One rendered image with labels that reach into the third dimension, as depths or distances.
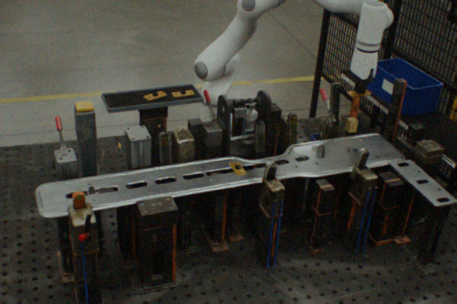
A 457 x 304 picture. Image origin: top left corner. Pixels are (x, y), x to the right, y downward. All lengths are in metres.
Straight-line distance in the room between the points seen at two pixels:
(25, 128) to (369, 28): 3.02
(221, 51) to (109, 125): 2.18
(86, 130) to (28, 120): 2.42
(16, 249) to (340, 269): 1.19
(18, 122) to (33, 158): 1.83
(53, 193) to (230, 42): 0.93
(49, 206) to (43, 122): 2.65
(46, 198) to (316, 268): 0.99
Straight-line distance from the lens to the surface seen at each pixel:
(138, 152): 2.22
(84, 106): 2.32
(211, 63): 2.55
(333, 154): 2.41
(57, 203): 2.09
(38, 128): 4.62
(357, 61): 2.27
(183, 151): 2.27
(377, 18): 2.18
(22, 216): 2.56
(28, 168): 2.85
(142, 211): 1.98
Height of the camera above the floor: 2.21
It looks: 31 degrees down
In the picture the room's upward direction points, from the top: 4 degrees clockwise
